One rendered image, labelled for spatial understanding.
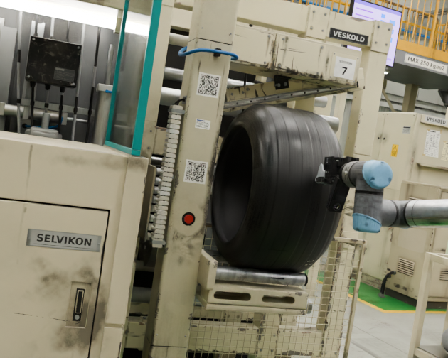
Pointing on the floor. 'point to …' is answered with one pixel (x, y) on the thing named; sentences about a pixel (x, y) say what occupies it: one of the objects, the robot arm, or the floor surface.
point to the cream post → (203, 103)
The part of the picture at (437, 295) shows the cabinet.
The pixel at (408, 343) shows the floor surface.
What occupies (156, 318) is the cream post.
